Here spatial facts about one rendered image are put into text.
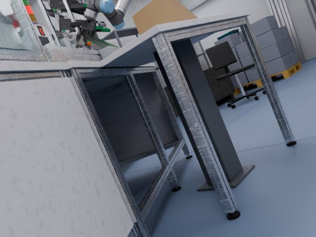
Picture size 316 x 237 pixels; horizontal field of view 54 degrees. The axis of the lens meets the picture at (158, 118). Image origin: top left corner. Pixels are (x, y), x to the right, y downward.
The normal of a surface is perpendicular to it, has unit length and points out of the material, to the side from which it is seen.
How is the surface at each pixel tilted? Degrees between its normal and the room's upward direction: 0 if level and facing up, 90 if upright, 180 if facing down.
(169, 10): 90
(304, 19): 90
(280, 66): 90
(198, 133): 90
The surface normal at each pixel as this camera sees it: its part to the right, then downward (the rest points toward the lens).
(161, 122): -0.21, 0.16
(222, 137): 0.69, -0.24
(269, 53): -0.63, 0.32
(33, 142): 0.90, -0.36
